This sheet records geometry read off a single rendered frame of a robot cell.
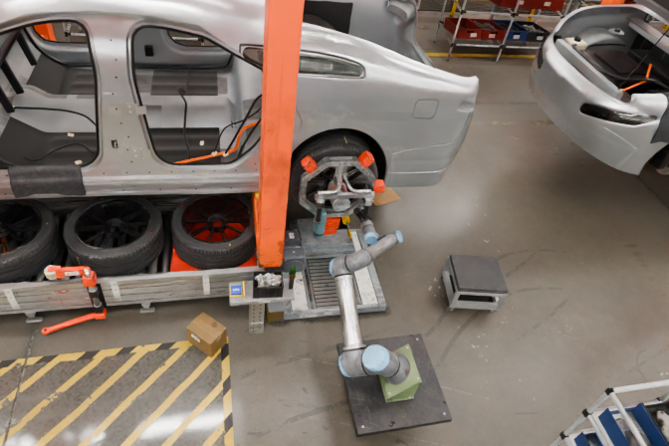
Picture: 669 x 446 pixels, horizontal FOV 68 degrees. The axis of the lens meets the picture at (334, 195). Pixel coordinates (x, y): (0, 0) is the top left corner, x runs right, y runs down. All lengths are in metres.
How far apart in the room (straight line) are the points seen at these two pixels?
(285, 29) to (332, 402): 2.39
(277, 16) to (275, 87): 0.36
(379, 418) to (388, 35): 3.50
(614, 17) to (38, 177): 5.60
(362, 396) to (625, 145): 3.10
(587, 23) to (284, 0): 4.31
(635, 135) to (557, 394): 2.23
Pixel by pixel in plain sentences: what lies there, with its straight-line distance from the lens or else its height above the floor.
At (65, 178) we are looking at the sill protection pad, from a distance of 3.72.
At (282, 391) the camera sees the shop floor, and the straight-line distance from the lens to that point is 3.61.
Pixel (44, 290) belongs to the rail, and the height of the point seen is 0.34.
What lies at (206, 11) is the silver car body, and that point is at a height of 1.98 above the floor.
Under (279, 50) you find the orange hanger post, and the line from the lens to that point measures 2.48.
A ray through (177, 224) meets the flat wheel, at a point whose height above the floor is 0.51.
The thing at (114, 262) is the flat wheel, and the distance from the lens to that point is 3.75.
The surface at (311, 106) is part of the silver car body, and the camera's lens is 3.29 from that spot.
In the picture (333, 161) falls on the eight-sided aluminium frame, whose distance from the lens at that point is 3.44.
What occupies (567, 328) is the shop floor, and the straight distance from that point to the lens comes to 4.58.
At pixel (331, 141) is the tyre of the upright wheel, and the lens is 3.53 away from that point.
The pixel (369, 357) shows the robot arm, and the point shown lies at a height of 0.61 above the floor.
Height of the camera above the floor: 3.23
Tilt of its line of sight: 42 degrees down
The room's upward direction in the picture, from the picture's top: 10 degrees clockwise
